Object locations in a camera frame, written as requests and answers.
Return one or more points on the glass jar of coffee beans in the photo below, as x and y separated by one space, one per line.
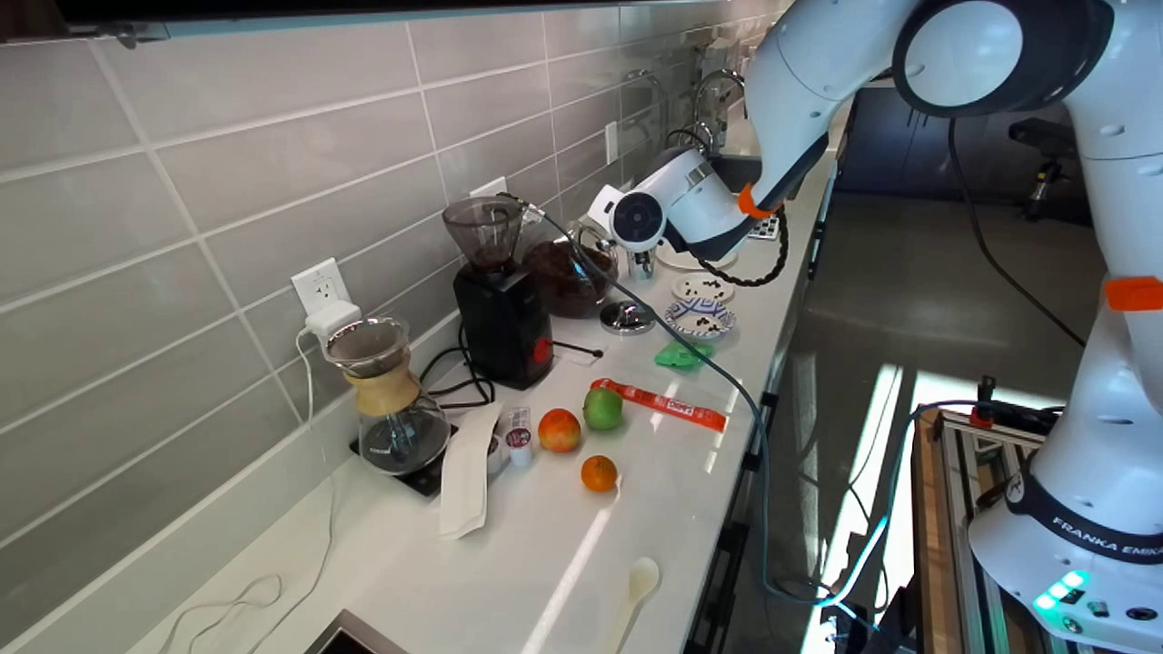
566 283

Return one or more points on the green cloth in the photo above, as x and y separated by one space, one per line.
681 358

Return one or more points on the small white plate with beans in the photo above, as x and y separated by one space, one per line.
703 287

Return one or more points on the white plastic spoon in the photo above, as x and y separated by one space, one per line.
645 574

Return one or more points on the white folded towel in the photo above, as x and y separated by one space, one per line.
462 482

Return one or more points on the white power adapter outlet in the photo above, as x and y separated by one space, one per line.
324 298

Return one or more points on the black coffee grinder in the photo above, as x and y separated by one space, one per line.
503 316

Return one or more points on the green apple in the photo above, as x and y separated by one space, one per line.
601 411

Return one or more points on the blue patterned bowl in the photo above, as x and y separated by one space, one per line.
703 322

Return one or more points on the small orange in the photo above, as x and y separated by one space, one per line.
596 475

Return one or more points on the red orange peach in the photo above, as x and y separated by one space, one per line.
556 429

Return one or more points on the red orange strip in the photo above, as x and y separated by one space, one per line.
662 403

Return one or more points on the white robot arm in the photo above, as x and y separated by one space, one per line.
1082 536

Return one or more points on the white light switch plate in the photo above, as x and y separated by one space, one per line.
613 144

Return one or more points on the black jar lid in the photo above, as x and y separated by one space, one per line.
622 316

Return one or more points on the glass pour over carafe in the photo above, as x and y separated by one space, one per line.
400 429

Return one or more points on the white wall outlet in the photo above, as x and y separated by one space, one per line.
493 186

